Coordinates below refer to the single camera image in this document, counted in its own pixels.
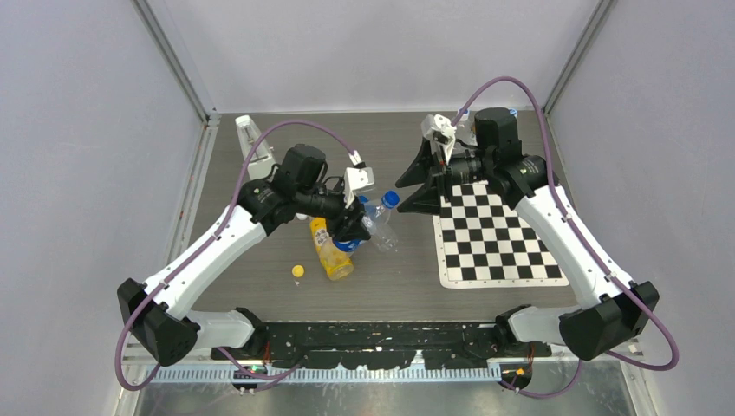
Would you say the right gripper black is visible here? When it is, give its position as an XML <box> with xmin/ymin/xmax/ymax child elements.
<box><xmin>395</xmin><ymin>135</ymin><xmax>494</xmax><ymax>216</ymax></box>

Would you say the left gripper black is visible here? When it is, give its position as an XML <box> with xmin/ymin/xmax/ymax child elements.
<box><xmin>296</xmin><ymin>182</ymin><xmax>371</xmax><ymax>241</ymax></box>

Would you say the clear bottle pepsi label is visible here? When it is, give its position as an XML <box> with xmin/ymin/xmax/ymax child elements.
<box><xmin>359</xmin><ymin>195</ymin><xmax>393</xmax><ymax>232</ymax></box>

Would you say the blue bottle cap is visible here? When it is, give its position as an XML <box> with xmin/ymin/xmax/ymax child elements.
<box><xmin>381</xmin><ymin>191</ymin><xmax>400</xmax><ymax>209</ymax></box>

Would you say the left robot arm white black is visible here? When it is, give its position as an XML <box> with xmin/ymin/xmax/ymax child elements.
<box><xmin>117</xmin><ymin>144</ymin><xmax>374</xmax><ymax>367</ymax></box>

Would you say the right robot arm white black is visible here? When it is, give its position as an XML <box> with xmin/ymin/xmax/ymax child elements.
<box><xmin>395</xmin><ymin>107</ymin><xmax>660</xmax><ymax>361</ymax></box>

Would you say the clear bottle blue label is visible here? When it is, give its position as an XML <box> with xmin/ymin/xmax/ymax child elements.
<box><xmin>366</xmin><ymin>222</ymin><xmax>398</xmax><ymax>253</ymax></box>

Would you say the yellow juice bottle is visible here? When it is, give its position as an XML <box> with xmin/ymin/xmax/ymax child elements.
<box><xmin>309</xmin><ymin>218</ymin><xmax>354</xmax><ymax>281</ymax></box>

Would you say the yellow bottle cap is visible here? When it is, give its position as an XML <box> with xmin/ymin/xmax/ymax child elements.
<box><xmin>291</xmin><ymin>264</ymin><xmax>305</xmax><ymax>279</ymax></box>

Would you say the left standing clear bottle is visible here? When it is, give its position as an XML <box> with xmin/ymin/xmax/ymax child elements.
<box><xmin>456</xmin><ymin>109</ymin><xmax>474</xmax><ymax>141</ymax></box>

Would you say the checkerboard calibration mat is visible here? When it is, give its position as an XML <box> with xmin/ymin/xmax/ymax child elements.
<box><xmin>433</xmin><ymin>182</ymin><xmax>569</xmax><ymax>289</ymax></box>

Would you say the white metronome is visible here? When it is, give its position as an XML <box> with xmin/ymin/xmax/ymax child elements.
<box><xmin>235</xmin><ymin>115</ymin><xmax>277</xmax><ymax>180</ymax></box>

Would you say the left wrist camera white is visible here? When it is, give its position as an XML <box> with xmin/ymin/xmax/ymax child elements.
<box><xmin>343</xmin><ymin>167</ymin><xmax>375</xmax><ymax>208</ymax></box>

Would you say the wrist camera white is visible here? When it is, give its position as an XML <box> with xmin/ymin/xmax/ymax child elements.
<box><xmin>343</xmin><ymin>167</ymin><xmax>375</xmax><ymax>208</ymax></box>
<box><xmin>420</xmin><ymin>114</ymin><xmax>458</xmax><ymax>161</ymax></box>

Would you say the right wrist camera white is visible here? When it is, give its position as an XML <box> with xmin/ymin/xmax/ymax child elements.
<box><xmin>420</xmin><ymin>114</ymin><xmax>458</xmax><ymax>161</ymax></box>

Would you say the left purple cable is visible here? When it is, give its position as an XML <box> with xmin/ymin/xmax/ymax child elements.
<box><xmin>114</xmin><ymin>119</ymin><xmax>364</xmax><ymax>393</ymax></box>

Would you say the purple cable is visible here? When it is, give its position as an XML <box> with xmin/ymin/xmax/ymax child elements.
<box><xmin>453</xmin><ymin>75</ymin><xmax>681</xmax><ymax>400</ymax></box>
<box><xmin>114</xmin><ymin>119</ymin><xmax>364</xmax><ymax>393</ymax></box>

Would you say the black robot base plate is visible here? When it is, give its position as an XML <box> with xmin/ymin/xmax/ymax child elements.
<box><xmin>211</xmin><ymin>322</ymin><xmax>551</xmax><ymax>370</ymax></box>

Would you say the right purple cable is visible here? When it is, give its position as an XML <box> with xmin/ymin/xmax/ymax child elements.
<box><xmin>453</xmin><ymin>75</ymin><xmax>681</xmax><ymax>400</ymax></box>

